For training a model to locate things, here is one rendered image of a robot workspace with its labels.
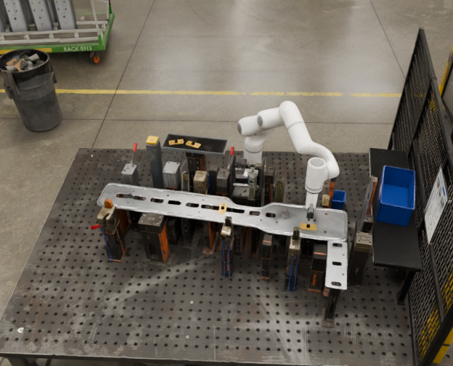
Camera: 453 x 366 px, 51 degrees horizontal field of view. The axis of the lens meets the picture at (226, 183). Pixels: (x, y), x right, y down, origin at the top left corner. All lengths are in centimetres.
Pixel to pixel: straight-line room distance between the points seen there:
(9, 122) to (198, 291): 347
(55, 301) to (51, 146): 250
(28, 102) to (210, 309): 315
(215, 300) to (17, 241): 205
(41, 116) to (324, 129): 285
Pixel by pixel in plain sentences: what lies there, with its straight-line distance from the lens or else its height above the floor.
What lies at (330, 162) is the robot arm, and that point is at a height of 141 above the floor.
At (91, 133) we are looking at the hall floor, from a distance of 500.
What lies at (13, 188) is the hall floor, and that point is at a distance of 462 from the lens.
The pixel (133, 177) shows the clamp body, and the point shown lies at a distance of 278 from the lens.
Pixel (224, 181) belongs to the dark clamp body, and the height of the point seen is 106.
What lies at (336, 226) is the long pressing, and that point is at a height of 100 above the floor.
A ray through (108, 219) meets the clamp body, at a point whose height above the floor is 105.
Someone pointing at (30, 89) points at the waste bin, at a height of 51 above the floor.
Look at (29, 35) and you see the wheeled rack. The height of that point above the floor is 28.
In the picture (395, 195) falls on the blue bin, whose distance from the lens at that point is 273.
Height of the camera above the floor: 283
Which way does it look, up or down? 42 degrees down
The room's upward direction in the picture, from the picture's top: 2 degrees counter-clockwise
